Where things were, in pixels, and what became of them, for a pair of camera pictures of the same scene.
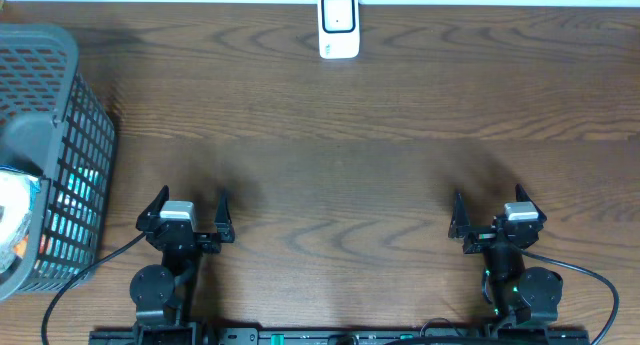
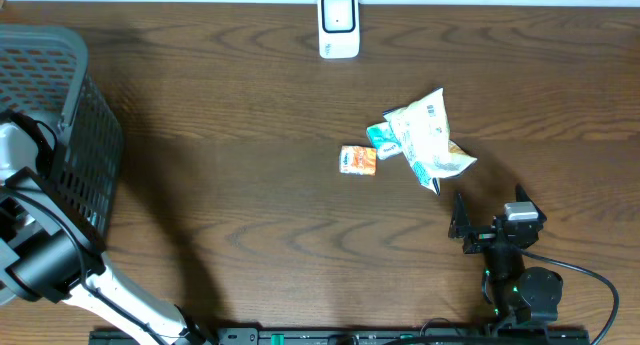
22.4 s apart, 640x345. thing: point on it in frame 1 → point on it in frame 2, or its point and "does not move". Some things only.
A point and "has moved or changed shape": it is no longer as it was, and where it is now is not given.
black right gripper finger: (460, 219) does not move
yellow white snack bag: (18, 189) has moved or changed shape
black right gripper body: (479, 239) does not move
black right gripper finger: (522, 196) does not move
